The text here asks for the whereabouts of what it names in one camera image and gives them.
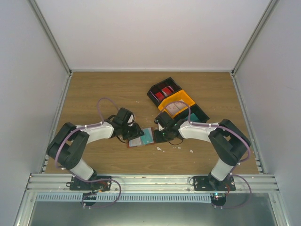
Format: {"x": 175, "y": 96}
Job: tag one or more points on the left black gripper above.
{"x": 136, "y": 133}

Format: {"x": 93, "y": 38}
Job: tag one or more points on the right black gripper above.
{"x": 157, "y": 138}

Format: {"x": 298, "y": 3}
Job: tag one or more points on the teal credit card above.
{"x": 147, "y": 138}

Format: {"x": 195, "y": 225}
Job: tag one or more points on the brown leather card holder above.
{"x": 137, "y": 141}

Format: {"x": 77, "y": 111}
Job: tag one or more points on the black bin with red cards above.
{"x": 160, "y": 91}

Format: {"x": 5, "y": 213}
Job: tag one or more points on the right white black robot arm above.
{"x": 228, "y": 141}

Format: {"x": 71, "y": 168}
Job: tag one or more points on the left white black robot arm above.
{"x": 68, "y": 145}

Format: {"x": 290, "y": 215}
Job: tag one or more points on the white patterned card stack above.
{"x": 175, "y": 108}

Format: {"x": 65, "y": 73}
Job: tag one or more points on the teal card stack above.
{"x": 194, "y": 118}

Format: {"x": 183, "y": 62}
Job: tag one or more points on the black bin with teal cards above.
{"x": 197, "y": 111}

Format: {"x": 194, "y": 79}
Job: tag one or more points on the lower red card stack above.
{"x": 159, "y": 96}

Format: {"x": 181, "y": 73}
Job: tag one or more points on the red card stack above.
{"x": 167, "y": 91}
{"x": 159, "y": 96}

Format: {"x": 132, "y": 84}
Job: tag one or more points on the upper red card stack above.
{"x": 167, "y": 91}

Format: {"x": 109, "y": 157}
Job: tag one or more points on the yellow plastic bin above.
{"x": 177, "y": 97}

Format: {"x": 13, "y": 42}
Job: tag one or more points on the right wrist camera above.
{"x": 160, "y": 127}

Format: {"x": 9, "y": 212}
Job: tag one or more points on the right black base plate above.
{"x": 209, "y": 183}

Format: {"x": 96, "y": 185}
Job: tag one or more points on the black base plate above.
{"x": 209, "y": 183}
{"x": 77, "y": 185}

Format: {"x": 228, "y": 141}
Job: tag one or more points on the grey slotted cable duct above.
{"x": 125, "y": 197}

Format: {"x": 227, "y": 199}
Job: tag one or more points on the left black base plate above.
{"x": 77, "y": 185}

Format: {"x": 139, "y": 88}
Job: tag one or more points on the aluminium front rail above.
{"x": 177, "y": 184}

